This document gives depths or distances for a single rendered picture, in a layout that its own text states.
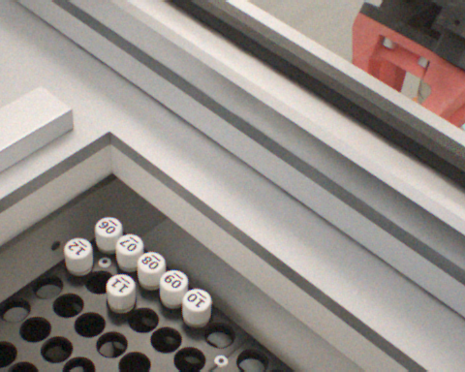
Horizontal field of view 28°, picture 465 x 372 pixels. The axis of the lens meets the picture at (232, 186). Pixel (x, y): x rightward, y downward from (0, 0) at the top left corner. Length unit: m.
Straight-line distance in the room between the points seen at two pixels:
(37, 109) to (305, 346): 0.18
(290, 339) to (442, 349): 0.14
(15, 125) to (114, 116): 0.05
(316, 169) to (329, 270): 0.04
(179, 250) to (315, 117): 0.17
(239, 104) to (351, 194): 0.06
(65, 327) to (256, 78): 0.13
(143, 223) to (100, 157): 0.10
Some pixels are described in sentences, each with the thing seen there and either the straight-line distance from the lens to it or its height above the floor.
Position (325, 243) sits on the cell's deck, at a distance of 0.39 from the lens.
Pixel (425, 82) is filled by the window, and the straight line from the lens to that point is 0.35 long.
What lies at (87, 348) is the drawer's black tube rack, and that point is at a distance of 0.41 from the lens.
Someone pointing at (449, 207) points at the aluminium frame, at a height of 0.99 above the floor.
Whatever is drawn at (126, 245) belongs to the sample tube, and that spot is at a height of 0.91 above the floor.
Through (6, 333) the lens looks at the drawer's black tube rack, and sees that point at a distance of 0.41.
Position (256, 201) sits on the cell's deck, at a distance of 0.40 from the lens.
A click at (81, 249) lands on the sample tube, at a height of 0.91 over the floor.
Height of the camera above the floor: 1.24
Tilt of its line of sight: 46 degrees down
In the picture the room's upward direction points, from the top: 4 degrees clockwise
